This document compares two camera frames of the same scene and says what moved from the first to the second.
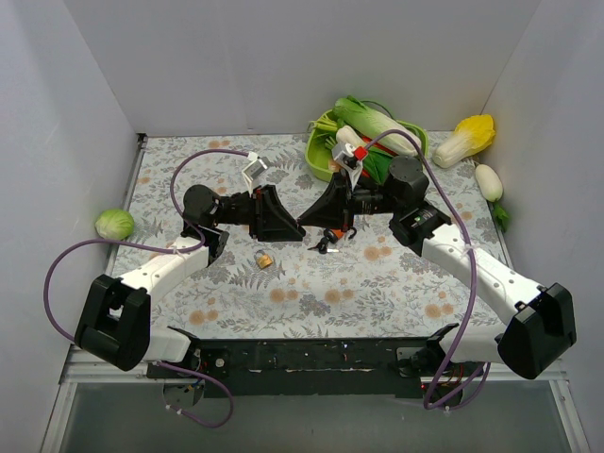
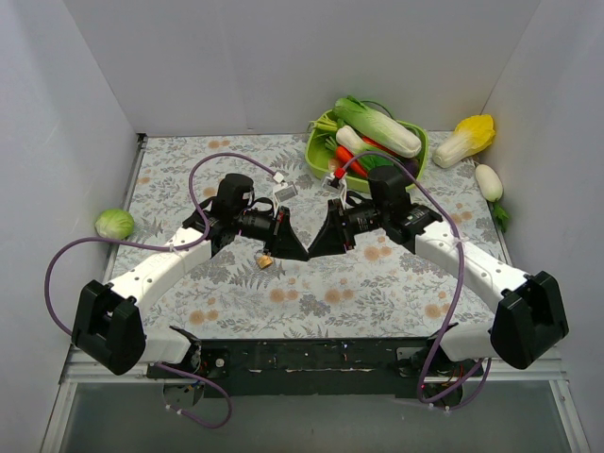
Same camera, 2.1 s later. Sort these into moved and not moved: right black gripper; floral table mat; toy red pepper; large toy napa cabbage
Moved: right black gripper
Not moved: large toy napa cabbage; toy red pepper; floral table mat
